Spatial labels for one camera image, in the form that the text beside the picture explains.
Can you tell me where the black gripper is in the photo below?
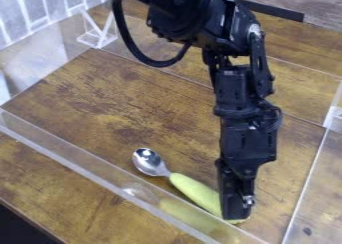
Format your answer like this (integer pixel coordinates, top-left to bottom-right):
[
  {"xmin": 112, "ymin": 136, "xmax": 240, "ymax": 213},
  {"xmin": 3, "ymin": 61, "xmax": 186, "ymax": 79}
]
[{"xmin": 215, "ymin": 104, "xmax": 283, "ymax": 220}]

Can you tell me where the green handled metal spoon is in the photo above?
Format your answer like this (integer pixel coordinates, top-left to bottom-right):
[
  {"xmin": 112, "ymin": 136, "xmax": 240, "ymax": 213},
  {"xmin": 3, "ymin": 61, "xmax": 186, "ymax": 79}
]
[{"xmin": 130, "ymin": 147, "xmax": 247, "ymax": 225}]

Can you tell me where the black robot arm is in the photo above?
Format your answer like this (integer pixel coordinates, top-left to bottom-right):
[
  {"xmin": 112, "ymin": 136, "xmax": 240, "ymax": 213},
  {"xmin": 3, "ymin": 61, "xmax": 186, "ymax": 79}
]
[{"xmin": 110, "ymin": 0, "xmax": 283, "ymax": 220}]

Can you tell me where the clear acrylic front barrier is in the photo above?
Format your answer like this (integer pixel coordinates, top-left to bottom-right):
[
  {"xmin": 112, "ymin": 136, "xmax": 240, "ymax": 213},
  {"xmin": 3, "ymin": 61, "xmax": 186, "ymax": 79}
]
[{"xmin": 0, "ymin": 108, "xmax": 267, "ymax": 244}]

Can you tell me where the clear acrylic barrier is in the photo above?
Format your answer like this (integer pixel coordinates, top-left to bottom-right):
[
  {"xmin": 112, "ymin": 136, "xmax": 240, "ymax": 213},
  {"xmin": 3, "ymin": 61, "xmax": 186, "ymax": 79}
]
[
  {"xmin": 281, "ymin": 81, "xmax": 342, "ymax": 244},
  {"xmin": 0, "ymin": 108, "xmax": 267, "ymax": 244}
]

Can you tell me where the clear acrylic right barrier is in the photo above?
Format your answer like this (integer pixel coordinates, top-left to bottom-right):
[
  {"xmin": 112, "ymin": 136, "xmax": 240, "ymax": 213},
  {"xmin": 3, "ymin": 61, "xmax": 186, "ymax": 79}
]
[{"xmin": 281, "ymin": 81, "xmax": 342, "ymax": 244}]

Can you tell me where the black wall strip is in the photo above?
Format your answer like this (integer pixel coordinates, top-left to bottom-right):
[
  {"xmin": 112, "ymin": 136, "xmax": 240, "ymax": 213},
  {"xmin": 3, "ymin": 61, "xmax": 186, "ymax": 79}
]
[{"xmin": 236, "ymin": 0, "xmax": 304, "ymax": 22}]

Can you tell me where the clear acrylic corner bracket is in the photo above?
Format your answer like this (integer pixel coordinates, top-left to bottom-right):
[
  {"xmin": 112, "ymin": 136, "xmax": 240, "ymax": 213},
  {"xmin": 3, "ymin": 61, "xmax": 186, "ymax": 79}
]
[{"xmin": 76, "ymin": 11, "xmax": 118, "ymax": 49}]

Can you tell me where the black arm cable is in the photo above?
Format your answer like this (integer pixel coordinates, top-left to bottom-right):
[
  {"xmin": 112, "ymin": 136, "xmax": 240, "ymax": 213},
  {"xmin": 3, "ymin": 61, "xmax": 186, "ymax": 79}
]
[{"xmin": 109, "ymin": 0, "xmax": 193, "ymax": 68}]

